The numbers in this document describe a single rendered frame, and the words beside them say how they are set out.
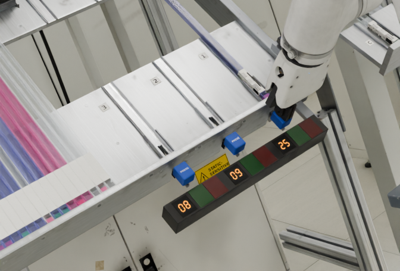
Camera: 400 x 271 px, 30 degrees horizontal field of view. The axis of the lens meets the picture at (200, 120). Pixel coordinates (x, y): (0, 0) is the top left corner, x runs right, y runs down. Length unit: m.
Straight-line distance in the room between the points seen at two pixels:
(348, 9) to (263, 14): 2.66
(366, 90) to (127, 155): 0.60
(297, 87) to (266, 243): 0.63
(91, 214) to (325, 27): 0.46
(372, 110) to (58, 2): 0.69
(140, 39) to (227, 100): 2.09
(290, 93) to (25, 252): 0.48
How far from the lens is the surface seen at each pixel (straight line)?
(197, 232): 1.65
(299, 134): 1.33
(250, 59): 1.40
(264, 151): 1.29
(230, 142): 1.26
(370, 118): 1.65
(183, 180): 1.21
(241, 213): 1.71
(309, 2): 1.08
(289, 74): 1.18
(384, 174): 1.71
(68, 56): 3.25
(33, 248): 1.16
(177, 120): 1.29
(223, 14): 1.49
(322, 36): 1.12
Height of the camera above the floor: 1.10
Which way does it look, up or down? 16 degrees down
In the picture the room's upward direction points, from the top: 21 degrees counter-clockwise
